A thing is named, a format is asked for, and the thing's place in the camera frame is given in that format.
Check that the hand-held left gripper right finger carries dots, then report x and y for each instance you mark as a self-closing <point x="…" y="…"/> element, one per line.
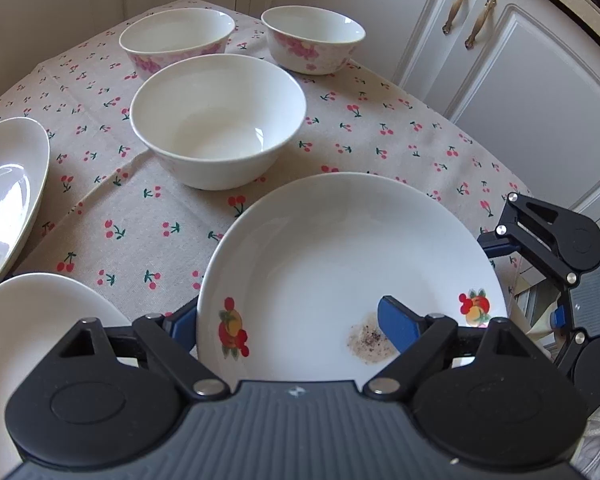
<point x="394" y="325"/>

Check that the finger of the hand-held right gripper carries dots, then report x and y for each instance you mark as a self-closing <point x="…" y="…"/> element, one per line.
<point x="557" y="317"/>
<point x="499" y="248"/>

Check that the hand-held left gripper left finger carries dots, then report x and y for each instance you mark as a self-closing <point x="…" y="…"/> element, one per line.
<point x="182" y="324"/>

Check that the white fruit print plate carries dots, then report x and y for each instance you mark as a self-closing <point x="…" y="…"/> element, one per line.
<point x="330" y="260"/>
<point x="30" y="320"/>
<point x="10" y="200"/>

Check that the plain white bowl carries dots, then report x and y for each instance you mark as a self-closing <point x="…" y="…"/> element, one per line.
<point x="215" y="125"/>

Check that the cherry print tablecloth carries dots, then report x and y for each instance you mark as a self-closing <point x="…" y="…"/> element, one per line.
<point x="130" y="210"/>

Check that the pink floral white bowl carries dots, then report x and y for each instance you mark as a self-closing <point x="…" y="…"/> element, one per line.
<point x="310" y="30"/>
<point x="180" y="32"/>

